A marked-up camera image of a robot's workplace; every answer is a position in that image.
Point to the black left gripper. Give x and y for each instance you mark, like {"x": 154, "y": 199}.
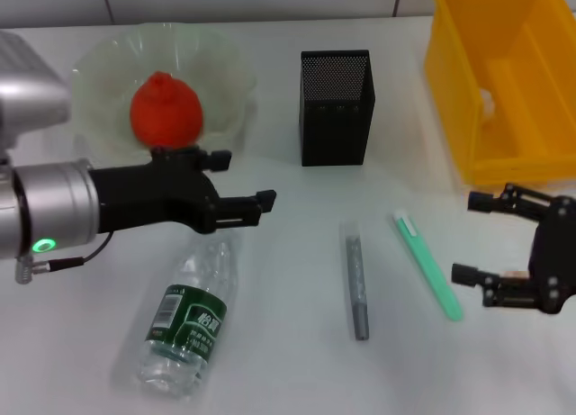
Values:
{"x": 166, "y": 194}

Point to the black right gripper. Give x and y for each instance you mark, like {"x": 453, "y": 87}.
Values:
{"x": 555, "y": 253}

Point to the tan eraser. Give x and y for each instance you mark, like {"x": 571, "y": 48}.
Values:
{"x": 515, "y": 274}

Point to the mint green pen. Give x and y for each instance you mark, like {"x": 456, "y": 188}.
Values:
{"x": 427, "y": 266}

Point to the orange fruit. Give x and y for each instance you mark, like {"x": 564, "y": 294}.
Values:
{"x": 166, "y": 113}

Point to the clear green-label water bottle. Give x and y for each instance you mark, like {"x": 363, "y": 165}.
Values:
{"x": 193, "y": 307}

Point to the white paper ball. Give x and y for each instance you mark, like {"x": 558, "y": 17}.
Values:
{"x": 488, "y": 102}

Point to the grey pen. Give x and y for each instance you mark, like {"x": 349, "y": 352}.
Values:
{"x": 356, "y": 280}

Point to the black mesh pen holder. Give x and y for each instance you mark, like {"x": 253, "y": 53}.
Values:
{"x": 335, "y": 122}

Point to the pale green glass fruit plate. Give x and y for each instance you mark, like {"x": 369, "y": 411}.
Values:
{"x": 108, "y": 73}

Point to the yellow plastic bin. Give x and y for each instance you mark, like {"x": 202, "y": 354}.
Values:
{"x": 508, "y": 131}

